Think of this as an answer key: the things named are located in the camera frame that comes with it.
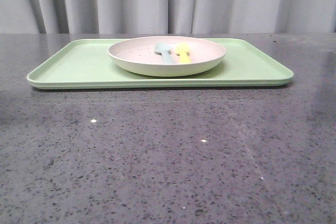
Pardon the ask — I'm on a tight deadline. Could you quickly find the cream round plate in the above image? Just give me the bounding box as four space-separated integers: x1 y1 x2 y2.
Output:
108 36 227 77

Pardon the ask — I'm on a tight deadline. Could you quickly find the yellow plastic fork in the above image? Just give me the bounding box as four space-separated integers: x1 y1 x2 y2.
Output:
175 43 191 63

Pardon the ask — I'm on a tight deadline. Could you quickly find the light blue plastic spoon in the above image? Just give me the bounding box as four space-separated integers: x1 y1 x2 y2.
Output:
154 42 175 64

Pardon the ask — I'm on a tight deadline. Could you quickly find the light green rectangular tray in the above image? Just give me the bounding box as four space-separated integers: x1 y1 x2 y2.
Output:
27 38 293 90

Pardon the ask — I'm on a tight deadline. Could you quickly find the grey pleated curtain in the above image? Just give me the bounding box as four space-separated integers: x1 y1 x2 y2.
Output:
1 0 335 34

